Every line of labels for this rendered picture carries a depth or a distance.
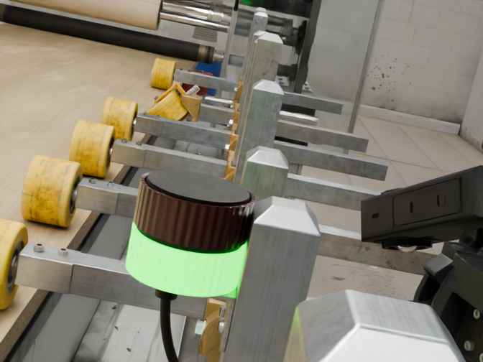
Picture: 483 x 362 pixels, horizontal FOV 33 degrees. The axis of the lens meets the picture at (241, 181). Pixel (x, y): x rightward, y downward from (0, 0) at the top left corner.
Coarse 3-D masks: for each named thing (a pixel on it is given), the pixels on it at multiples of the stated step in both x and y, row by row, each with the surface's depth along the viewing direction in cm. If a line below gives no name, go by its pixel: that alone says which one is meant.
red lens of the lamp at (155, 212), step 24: (144, 192) 40; (144, 216) 40; (168, 216) 39; (192, 216) 39; (216, 216) 39; (240, 216) 40; (168, 240) 39; (192, 240) 39; (216, 240) 39; (240, 240) 40
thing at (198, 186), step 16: (160, 176) 42; (176, 176) 42; (192, 176) 43; (208, 176) 44; (176, 192) 39; (192, 192) 40; (208, 192) 40; (224, 192) 41; (240, 192) 42; (160, 240) 39; (160, 304) 43; (160, 320) 43; (224, 320) 42; (224, 336) 42
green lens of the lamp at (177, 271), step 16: (144, 240) 40; (128, 256) 41; (144, 256) 40; (160, 256) 39; (176, 256) 39; (192, 256) 39; (208, 256) 39; (224, 256) 40; (240, 256) 41; (144, 272) 40; (160, 272) 40; (176, 272) 39; (192, 272) 39; (208, 272) 40; (224, 272) 40; (160, 288) 40; (176, 288) 40; (192, 288) 40; (208, 288) 40; (224, 288) 41
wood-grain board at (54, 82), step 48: (0, 48) 232; (48, 48) 253; (96, 48) 278; (0, 96) 166; (48, 96) 176; (96, 96) 188; (144, 96) 202; (0, 144) 129; (48, 144) 135; (0, 192) 106; (48, 240) 93; (0, 336) 69
